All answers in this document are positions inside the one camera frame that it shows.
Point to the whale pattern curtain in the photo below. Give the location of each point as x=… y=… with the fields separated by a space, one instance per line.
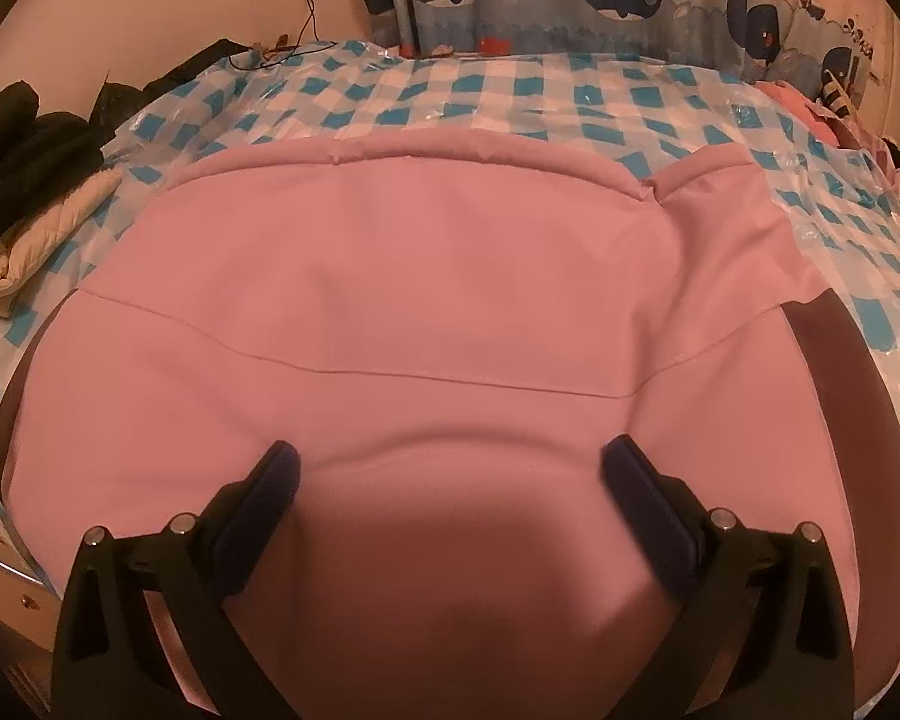
x=798 y=41

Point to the black padded coat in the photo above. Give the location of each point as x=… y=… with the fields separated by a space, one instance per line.
x=45 y=156

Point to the blue white checkered bed cover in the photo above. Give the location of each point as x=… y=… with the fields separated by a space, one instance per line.
x=495 y=97

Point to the cream quilted coat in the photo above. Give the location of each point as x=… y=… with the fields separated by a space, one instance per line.
x=29 y=244

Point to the pile of clothes at right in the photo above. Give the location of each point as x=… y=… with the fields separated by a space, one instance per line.
x=835 y=121

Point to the pink and brown jacket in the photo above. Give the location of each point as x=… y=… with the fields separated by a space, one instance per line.
x=435 y=389

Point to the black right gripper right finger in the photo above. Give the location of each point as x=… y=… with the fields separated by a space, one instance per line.
x=762 y=630

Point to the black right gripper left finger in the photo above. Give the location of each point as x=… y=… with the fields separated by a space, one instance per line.
x=108 y=661

